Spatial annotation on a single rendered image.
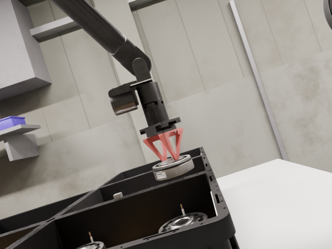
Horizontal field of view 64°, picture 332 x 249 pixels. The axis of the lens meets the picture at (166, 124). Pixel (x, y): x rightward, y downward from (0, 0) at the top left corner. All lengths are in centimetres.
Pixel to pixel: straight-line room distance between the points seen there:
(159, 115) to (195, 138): 198
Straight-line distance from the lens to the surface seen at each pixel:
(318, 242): 74
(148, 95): 66
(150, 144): 69
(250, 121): 273
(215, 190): 44
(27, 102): 300
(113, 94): 68
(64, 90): 286
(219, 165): 268
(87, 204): 87
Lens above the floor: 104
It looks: 1 degrees up
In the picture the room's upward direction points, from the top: 18 degrees counter-clockwise
